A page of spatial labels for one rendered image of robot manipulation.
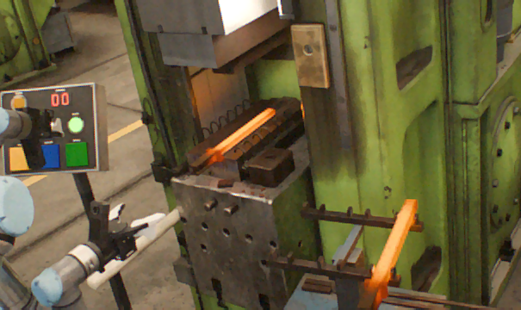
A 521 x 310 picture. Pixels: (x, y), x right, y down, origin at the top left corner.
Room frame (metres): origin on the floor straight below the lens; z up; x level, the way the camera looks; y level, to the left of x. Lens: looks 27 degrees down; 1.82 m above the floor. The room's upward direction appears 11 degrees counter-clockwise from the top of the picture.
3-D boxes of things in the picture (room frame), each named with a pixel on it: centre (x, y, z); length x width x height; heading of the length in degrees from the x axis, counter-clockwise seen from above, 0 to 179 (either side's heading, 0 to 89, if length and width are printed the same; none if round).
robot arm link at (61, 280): (1.23, 0.50, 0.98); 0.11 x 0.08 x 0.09; 140
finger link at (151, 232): (1.39, 0.29, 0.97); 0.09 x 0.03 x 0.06; 104
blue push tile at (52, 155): (1.89, 0.65, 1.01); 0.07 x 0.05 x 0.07; 75
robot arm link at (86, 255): (1.29, 0.45, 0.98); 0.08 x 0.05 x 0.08; 50
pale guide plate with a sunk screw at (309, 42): (1.61, -0.20, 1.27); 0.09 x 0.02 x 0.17; 50
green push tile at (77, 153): (1.86, 0.55, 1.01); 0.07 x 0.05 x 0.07; 75
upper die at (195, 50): (1.88, 0.00, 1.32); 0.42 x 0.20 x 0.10; 140
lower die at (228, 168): (1.88, 0.00, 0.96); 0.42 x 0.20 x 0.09; 140
